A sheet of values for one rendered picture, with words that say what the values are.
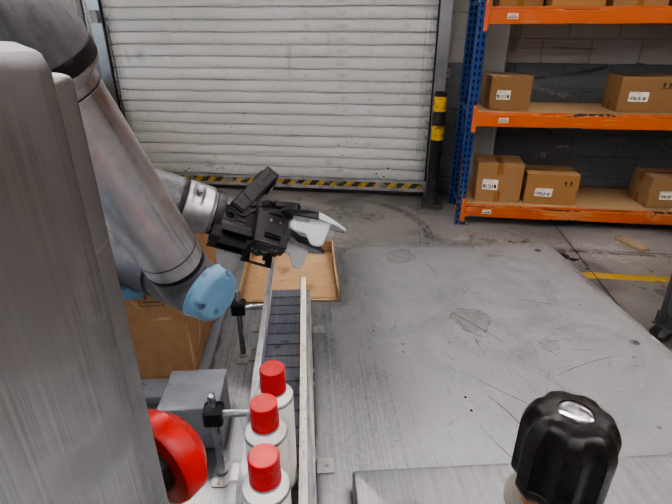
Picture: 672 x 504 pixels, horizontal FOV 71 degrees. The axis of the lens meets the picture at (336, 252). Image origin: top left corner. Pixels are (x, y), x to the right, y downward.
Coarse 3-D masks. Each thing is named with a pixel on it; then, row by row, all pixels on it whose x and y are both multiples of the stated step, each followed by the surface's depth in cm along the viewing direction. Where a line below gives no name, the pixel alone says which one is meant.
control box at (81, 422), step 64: (0, 64) 8; (0, 128) 8; (64, 128) 9; (0, 192) 8; (64, 192) 9; (0, 256) 9; (64, 256) 10; (0, 320) 9; (64, 320) 10; (0, 384) 9; (64, 384) 10; (128, 384) 13; (0, 448) 9; (64, 448) 11; (128, 448) 12
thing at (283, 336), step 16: (272, 304) 113; (288, 304) 113; (272, 320) 107; (288, 320) 107; (272, 336) 101; (288, 336) 101; (272, 352) 96; (288, 352) 96; (288, 368) 92; (288, 384) 87
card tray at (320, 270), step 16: (256, 256) 147; (288, 256) 147; (320, 256) 147; (256, 272) 137; (288, 272) 137; (304, 272) 137; (320, 272) 137; (336, 272) 130; (240, 288) 122; (256, 288) 129; (272, 288) 129; (288, 288) 129; (320, 288) 129; (336, 288) 129
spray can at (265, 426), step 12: (264, 396) 56; (252, 408) 54; (264, 408) 54; (276, 408) 54; (252, 420) 54; (264, 420) 54; (276, 420) 55; (252, 432) 55; (264, 432) 55; (276, 432) 55; (252, 444) 55; (276, 444) 55; (288, 456) 58; (288, 468) 59
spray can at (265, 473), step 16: (256, 448) 49; (272, 448) 49; (256, 464) 47; (272, 464) 47; (256, 480) 47; (272, 480) 48; (288, 480) 50; (256, 496) 48; (272, 496) 48; (288, 496) 49
